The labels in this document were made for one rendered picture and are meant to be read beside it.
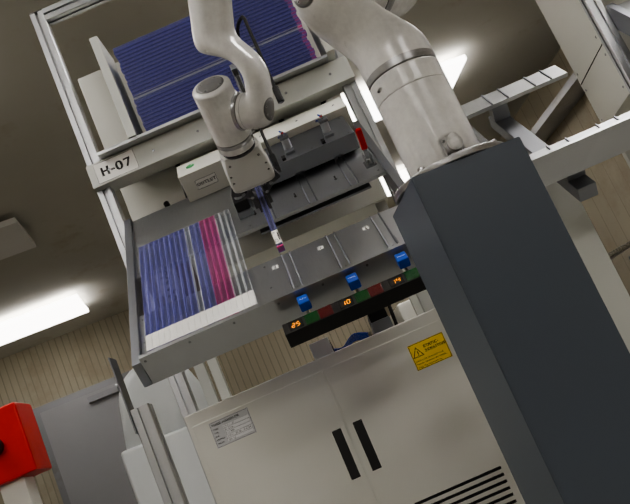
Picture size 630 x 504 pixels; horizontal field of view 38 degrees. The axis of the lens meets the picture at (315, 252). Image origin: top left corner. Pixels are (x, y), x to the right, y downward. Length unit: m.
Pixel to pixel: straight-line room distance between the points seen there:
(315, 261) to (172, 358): 0.37
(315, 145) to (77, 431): 7.73
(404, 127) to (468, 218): 0.19
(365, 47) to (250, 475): 1.12
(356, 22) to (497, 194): 0.35
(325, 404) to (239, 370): 7.65
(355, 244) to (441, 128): 0.65
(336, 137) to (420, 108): 0.96
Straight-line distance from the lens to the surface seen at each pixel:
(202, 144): 2.55
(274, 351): 9.85
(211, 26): 1.90
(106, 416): 9.82
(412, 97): 1.42
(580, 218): 2.03
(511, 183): 1.37
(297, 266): 2.01
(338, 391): 2.18
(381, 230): 2.01
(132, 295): 2.18
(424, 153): 1.40
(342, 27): 1.48
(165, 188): 2.69
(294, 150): 2.37
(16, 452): 2.14
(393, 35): 1.46
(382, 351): 2.19
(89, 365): 9.97
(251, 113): 1.87
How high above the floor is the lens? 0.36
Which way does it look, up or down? 13 degrees up
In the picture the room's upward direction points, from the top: 24 degrees counter-clockwise
